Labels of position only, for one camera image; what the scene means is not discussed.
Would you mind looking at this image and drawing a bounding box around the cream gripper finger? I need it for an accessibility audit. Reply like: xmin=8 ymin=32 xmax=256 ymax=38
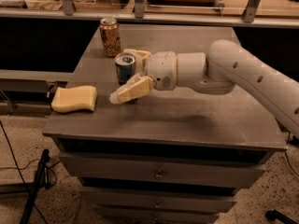
xmin=123 ymin=49 xmax=151 ymax=76
xmin=109 ymin=73 xmax=154 ymax=105

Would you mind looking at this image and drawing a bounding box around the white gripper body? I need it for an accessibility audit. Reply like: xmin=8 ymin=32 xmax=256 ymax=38
xmin=146 ymin=51 xmax=177 ymax=91

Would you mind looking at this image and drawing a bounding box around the blue silver redbull can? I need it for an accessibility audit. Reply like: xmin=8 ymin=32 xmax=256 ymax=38
xmin=115 ymin=52 xmax=135 ymax=85

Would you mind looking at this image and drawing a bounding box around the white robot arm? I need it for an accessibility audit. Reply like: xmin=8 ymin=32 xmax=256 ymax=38
xmin=109 ymin=40 xmax=299 ymax=136

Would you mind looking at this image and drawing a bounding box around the brown gold soda can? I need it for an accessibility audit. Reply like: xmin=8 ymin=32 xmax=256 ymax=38
xmin=100 ymin=17 xmax=121 ymax=57

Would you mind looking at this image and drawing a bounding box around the yellow sponge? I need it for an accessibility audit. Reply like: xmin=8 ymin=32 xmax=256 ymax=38
xmin=51 ymin=86 xmax=97 ymax=113

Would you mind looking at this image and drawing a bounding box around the grey drawer cabinet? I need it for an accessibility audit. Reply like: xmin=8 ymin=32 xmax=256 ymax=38
xmin=42 ymin=23 xmax=288 ymax=224

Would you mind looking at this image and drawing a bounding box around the top grey drawer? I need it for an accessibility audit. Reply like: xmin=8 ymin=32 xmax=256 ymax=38
xmin=59 ymin=152 xmax=266 ymax=189

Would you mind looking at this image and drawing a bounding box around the grey drawer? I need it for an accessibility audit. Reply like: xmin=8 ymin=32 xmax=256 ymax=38
xmin=59 ymin=152 xmax=266 ymax=189
xmin=94 ymin=205 xmax=219 ymax=224
xmin=79 ymin=187 xmax=236 ymax=213

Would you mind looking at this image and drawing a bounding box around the grey metal railing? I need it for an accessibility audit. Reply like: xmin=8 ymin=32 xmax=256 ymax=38
xmin=0 ymin=0 xmax=299 ymax=29

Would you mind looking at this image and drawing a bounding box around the middle grey drawer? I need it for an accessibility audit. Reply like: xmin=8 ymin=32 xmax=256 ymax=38
xmin=79 ymin=187 xmax=236 ymax=213

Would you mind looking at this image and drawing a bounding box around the bottom grey drawer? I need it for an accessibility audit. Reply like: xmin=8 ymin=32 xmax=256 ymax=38
xmin=94 ymin=205 xmax=219 ymax=224

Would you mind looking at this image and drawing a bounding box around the black tripod leg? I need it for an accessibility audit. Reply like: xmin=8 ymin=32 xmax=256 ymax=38
xmin=20 ymin=149 xmax=50 ymax=224

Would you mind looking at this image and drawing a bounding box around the black stand foot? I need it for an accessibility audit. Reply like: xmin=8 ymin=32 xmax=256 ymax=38
xmin=265 ymin=210 xmax=298 ymax=224

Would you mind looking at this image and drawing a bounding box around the black floor cable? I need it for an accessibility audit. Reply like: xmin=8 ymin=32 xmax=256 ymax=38
xmin=0 ymin=119 xmax=50 ymax=224

